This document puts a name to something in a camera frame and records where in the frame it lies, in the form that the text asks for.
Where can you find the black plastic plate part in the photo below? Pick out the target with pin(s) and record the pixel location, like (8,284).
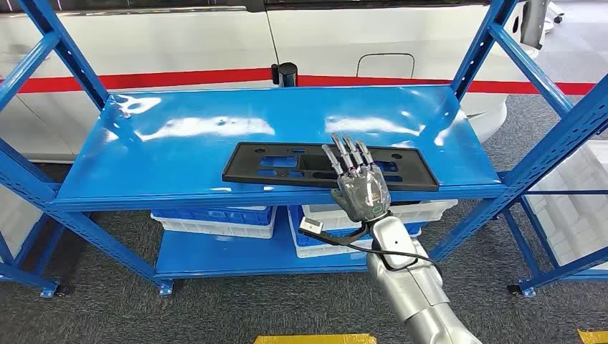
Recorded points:
(266,164)

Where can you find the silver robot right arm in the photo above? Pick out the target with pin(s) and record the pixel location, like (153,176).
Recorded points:
(408,285)

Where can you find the red barrier belt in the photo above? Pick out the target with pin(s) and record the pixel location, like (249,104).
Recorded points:
(166,78)

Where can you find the grey curved panel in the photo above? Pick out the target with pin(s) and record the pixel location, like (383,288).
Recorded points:
(533,24)

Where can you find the blue plastic crate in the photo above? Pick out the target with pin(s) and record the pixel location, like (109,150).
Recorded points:
(295,223)
(209,216)

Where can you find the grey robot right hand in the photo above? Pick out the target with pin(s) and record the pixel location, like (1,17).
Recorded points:
(363,194)

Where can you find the black barrier post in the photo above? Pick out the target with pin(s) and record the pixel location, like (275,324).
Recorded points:
(285,75)

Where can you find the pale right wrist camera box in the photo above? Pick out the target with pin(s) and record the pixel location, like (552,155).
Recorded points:
(311,224)

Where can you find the yellow floor tape square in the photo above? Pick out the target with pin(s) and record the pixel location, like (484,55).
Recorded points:
(313,339)
(594,338)

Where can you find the white car body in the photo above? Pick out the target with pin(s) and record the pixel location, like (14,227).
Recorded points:
(190,42)

